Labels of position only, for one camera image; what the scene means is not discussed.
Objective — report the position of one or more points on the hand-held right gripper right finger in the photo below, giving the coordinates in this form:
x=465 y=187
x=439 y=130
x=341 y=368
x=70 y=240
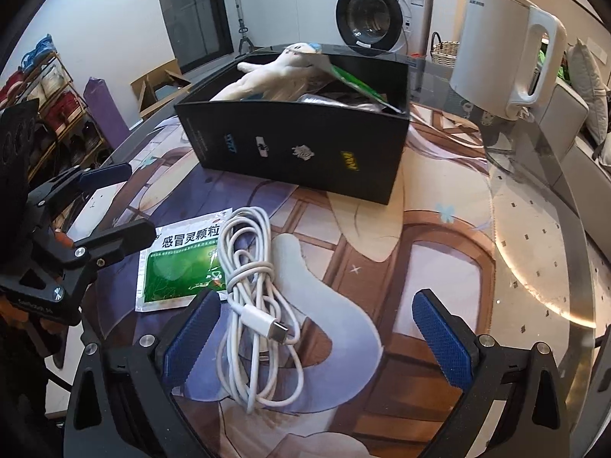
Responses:
x=444 y=338

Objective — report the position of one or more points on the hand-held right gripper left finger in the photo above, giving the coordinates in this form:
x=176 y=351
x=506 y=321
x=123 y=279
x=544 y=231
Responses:
x=191 y=338

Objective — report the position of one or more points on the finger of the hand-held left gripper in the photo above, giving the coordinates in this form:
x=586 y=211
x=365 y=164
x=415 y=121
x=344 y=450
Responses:
x=114 y=243
x=95 y=175

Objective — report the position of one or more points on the green medicine sachet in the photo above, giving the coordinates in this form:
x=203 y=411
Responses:
x=353 y=81
x=172 y=272

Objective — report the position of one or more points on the black cardboard box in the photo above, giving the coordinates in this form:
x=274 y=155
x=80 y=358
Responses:
x=286 y=152

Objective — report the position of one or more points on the white plush toy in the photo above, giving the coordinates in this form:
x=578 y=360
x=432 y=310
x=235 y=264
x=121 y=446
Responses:
x=267 y=74

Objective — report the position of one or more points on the person's left hand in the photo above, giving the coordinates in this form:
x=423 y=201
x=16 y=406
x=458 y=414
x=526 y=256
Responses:
x=50 y=325

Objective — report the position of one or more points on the purple yoga mat bag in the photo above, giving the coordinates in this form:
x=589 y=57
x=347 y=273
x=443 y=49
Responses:
x=107 y=109

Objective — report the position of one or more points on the wooden shoe rack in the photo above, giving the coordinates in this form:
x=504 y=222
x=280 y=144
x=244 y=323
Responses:
x=67 y=105

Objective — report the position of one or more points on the group of shoes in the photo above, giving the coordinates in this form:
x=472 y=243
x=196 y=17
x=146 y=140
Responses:
x=52 y=81

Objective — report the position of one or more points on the brown cardboard box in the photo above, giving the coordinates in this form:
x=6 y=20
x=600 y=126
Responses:
x=157 y=90

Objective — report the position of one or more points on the printed desk mat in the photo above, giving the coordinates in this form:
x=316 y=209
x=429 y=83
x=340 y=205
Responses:
x=420 y=229

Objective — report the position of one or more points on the black framed glass door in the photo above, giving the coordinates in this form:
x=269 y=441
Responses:
x=195 y=14

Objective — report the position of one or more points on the grey flat mop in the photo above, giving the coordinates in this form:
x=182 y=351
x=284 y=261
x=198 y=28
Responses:
x=238 y=19

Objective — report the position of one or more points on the white base cabinet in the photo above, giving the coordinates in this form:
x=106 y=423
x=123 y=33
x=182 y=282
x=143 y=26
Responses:
x=286 y=9

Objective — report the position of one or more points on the wicker basket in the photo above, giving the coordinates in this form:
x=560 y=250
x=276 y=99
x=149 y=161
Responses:
x=446 y=52

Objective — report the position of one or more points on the grey pillow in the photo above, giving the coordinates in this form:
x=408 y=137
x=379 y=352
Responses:
x=589 y=90

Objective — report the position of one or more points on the white electric kettle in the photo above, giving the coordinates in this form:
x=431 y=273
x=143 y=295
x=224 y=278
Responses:
x=491 y=47

